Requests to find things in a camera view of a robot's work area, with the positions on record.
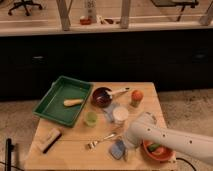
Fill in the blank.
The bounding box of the green plastic tray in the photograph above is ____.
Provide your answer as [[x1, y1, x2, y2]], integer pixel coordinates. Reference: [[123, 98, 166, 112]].
[[34, 76, 93, 127]]

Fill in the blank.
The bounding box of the blue sponge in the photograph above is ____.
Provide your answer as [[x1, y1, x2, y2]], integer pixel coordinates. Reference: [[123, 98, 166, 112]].
[[109, 140, 125, 160]]

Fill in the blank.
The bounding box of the black stand post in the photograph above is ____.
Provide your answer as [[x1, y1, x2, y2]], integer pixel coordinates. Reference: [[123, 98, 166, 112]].
[[5, 138, 14, 171]]

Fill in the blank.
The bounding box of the black cable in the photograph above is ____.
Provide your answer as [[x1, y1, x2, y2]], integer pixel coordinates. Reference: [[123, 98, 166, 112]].
[[175, 157, 198, 171]]

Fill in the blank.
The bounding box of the wooden block brush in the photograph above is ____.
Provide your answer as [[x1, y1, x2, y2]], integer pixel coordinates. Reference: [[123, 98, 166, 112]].
[[38, 128, 62, 153]]

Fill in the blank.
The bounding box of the green cucumber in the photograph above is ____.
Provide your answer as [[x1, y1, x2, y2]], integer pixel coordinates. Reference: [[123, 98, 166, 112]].
[[147, 143, 160, 152]]

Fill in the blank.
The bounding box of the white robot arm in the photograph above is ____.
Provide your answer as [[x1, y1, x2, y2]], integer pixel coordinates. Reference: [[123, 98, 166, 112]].
[[122, 112, 213, 165]]

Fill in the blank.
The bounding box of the white handled spoon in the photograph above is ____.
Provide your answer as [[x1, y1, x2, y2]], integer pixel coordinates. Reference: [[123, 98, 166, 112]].
[[106, 87, 130, 98]]

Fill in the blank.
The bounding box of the dark brown bowl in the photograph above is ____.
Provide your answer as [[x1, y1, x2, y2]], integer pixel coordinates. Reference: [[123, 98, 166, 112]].
[[92, 87, 112, 108]]

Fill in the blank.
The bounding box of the orange bowl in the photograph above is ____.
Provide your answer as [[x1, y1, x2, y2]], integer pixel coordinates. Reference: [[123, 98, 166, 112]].
[[142, 140, 174, 162]]

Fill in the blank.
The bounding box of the silver fork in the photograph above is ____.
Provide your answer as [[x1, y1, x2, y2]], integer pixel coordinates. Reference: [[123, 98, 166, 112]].
[[85, 132, 117, 149]]

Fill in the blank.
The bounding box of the small green plastic cup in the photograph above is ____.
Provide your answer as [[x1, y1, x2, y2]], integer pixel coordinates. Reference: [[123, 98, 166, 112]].
[[84, 112, 97, 127]]

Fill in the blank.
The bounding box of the orange topped shaker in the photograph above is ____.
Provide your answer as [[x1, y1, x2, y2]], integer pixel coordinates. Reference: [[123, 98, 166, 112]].
[[131, 90, 143, 107]]

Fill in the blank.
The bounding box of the black office chair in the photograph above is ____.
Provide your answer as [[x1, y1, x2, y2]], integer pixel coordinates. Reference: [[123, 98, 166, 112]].
[[8, 0, 43, 16]]

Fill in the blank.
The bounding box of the red white bottle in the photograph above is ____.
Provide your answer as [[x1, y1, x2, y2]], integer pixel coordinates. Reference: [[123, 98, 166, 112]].
[[79, 16, 92, 25]]

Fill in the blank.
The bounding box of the clear plastic cup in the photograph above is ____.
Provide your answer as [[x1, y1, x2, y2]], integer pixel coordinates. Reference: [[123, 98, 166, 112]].
[[113, 106, 129, 124]]

